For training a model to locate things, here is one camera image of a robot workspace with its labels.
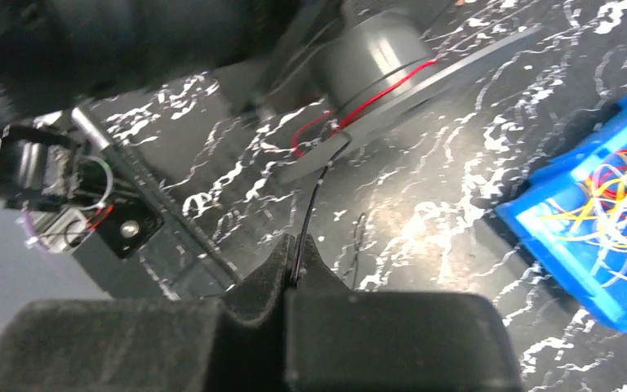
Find grey cable spool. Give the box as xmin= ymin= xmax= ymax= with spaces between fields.
xmin=278 ymin=11 xmax=543 ymax=183

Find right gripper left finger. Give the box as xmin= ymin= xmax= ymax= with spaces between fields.
xmin=0 ymin=235 xmax=295 ymax=391

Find black thin cable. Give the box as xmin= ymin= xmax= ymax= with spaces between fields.
xmin=291 ymin=137 xmax=369 ymax=287

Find bundle of coloured wires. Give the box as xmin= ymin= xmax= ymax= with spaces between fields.
xmin=540 ymin=137 xmax=627 ymax=287

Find blue plastic bin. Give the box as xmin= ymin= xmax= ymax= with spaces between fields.
xmin=496 ymin=96 xmax=627 ymax=332

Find red wire on spool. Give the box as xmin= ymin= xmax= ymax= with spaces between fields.
xmin=291 ymin=56 xmax=440 ymax=159

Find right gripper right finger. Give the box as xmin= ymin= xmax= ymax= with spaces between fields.
xmin=283 ymin=236 xmax=523 ymax=391

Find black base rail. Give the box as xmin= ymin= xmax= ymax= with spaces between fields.
xmin=71 ymin=105 xmax=242 ymax=298

